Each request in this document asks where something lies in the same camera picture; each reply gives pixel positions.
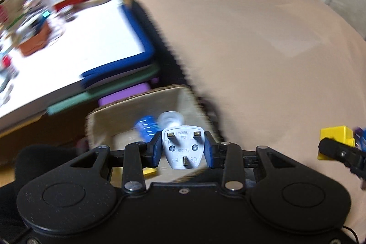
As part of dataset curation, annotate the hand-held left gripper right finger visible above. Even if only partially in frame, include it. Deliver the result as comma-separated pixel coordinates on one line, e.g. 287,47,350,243
204,131,298,194

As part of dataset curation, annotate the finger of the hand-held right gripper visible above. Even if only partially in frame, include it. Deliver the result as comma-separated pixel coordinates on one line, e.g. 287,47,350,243
354,126,366,151
318,138,366,182

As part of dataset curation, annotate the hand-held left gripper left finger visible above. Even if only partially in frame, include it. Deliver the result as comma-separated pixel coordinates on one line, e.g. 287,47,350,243
70,131,163,194

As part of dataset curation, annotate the yellow toy block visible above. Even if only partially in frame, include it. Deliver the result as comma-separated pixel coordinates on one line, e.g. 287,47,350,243
317,125,355,161

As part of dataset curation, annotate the blue can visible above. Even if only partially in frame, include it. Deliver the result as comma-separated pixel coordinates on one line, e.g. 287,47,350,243
134,115,161,142

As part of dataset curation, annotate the white plug adapter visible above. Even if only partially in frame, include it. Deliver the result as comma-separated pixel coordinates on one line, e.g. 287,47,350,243
161,124,207,171

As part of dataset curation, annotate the woven basket with floral lining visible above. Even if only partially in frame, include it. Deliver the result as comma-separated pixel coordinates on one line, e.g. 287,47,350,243
84,84,226,184

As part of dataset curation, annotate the clear plastic cap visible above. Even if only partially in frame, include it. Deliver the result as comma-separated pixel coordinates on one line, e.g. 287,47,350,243
159,111,183,129

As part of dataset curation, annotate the purple foam mat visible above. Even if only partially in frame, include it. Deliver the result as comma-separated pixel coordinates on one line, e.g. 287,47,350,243
99,82,151,107

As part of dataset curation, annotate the black leather seat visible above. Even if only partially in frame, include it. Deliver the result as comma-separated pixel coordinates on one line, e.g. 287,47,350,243
130,0,226,136

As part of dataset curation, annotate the green foam mat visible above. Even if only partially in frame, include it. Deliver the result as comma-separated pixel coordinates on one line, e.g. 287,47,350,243
47,62,161,116

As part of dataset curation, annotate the blue foam mat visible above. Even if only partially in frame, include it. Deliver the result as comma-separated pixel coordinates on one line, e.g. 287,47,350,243
80,2,156,87

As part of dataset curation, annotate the beige cloth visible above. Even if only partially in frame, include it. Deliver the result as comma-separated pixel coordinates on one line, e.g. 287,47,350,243
130,0,366,236

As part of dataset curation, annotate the person's leg in black trousers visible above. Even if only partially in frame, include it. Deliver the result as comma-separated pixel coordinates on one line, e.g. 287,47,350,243
0,145,86,244

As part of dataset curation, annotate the orange leather organizer box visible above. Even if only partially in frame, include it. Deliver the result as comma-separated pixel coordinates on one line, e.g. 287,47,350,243
17,22,52,57

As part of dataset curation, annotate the red-capped white bottle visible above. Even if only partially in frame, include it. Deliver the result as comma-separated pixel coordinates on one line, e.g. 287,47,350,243
1,55,13,71

